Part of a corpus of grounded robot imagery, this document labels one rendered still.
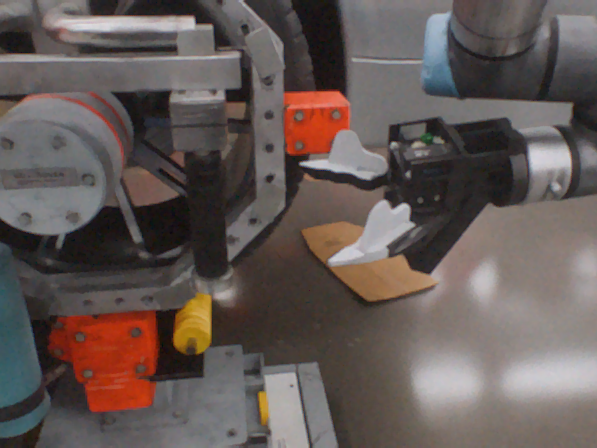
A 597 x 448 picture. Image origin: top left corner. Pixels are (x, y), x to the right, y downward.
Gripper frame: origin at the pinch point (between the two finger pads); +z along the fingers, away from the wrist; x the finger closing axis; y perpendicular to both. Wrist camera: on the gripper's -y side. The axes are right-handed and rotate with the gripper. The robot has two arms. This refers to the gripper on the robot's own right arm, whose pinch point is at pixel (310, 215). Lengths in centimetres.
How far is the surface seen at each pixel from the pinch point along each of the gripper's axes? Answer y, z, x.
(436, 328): -106, -48, -60
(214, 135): 8.7, 8.0, -2.9
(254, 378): -76, 10, -34
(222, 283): -6.2, 9.6, 1.3
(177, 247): -25.0, 17.9, -26.1
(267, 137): -4.3, 1.9, -22.2
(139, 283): -24.5, 23.4, -18.8
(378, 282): -111, -37, -87
